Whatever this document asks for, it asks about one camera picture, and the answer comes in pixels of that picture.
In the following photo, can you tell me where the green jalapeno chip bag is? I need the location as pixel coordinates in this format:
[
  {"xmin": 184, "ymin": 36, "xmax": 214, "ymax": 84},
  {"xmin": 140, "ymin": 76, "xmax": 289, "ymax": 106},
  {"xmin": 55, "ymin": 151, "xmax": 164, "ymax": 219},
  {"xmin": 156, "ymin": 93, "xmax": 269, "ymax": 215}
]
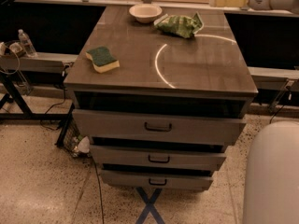
[{"xmin": 153, "ymin": 13, "xmax": 204, "ymax": 38}]

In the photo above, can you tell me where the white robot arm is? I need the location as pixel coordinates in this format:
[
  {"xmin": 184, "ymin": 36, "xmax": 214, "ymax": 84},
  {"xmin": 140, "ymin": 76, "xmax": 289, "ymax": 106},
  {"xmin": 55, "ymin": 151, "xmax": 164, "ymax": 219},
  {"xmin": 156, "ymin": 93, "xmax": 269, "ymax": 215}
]
[{"xmin": 209, "ymin": 0, "xmax": 299, "ymax": 224}]

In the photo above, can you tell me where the white paper bowl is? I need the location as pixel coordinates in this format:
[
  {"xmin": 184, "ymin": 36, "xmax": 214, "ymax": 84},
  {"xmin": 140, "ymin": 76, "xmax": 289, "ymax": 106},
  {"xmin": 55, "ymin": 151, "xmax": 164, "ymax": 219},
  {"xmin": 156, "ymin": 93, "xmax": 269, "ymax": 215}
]
[{"xmin": 129, "ymin": 4, "xmax": 162, "ymax": 23}]

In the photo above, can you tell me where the grey drawer cabinet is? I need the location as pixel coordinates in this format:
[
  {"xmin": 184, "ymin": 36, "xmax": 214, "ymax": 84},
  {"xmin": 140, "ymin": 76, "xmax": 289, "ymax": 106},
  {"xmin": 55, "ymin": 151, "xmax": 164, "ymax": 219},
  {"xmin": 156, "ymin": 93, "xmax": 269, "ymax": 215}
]
[{"xmin": 64, "ymin": 6, "xmax": 258, "ymax": 178}]

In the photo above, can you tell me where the green yellow sponge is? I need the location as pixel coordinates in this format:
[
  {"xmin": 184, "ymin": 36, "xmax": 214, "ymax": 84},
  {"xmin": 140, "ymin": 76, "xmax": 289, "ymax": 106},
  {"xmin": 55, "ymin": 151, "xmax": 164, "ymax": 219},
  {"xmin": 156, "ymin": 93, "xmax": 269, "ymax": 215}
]
[{"xmin": 86, "ymin": 47, "xmax": 120, "ymax": 73}]

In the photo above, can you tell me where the top grey drawer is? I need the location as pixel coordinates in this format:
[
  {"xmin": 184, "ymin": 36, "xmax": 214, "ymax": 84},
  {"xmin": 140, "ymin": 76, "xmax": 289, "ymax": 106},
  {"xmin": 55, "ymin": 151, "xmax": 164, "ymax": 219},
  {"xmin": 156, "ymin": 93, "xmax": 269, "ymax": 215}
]
[{"xmin": 73, "ymin": 109, "xmax": 246, "ymax": 145}]

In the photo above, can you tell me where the grey drawer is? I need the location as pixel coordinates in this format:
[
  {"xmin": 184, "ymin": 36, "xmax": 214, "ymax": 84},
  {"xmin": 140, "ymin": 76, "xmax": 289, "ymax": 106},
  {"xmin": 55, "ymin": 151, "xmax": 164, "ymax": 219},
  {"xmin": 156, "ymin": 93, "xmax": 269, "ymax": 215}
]
[
  {"xmin": 90, "ymin": 145, "xmax": 226, "ymax": 171},
  {"xmin": 100, "ymin": 170, "xmax": 213, "ymax": 191},
  {"xmin": 73, "ymin": 109, "xmax": 246, "ymax": 145}
]

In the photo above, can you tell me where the black side table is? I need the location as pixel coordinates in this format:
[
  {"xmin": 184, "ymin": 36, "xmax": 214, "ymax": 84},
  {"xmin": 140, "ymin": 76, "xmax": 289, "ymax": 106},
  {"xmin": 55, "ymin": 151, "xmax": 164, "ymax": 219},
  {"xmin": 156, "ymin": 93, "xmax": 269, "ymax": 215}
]
[{"xmin": 0, "ymin": 40, "xmax": 78, "ymax": 147}]

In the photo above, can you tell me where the middle grey drawer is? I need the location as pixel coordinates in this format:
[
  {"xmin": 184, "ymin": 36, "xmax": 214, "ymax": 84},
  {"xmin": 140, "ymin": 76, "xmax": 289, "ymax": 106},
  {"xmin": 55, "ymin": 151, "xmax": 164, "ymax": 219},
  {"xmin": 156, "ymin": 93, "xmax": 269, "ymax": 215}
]
[{"xmin": 90, "ymin": 145, "xmax": 226, "ymax": 171}]

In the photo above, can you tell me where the clear plastic water bottle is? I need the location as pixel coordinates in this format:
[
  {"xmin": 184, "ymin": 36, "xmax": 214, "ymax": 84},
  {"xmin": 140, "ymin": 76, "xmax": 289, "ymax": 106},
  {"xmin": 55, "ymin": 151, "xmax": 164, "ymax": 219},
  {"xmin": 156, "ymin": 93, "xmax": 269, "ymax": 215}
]
[{"xmin": 18, "ymin": 29, "xmax": 37, "ymax": 57}]

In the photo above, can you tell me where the bottom grey drawer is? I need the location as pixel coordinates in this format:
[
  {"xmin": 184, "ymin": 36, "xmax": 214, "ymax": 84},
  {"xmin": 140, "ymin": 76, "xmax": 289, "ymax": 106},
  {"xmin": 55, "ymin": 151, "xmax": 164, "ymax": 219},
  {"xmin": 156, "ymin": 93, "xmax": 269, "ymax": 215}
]
[{"xmin": 100, "ymin": 170, "xmax": 213, "ymax": 191}]

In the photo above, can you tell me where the black floor cable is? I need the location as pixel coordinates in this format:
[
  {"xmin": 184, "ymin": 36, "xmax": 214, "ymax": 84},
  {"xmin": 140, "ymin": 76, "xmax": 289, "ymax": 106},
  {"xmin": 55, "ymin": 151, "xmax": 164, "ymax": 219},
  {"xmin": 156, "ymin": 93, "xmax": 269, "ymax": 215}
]
[{"xmin": 93, "ymin": 161, "xmax": 106, "ymax": 224}]

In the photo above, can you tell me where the wire mesh waste basket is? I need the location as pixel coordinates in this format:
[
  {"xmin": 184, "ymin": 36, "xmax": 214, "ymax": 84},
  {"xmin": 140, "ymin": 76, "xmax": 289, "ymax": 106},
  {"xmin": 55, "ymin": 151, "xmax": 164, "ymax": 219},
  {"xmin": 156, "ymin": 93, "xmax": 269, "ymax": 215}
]
[{"xmin": 64, "ymin": 119, "xmax": 91, "ymax": 158}]

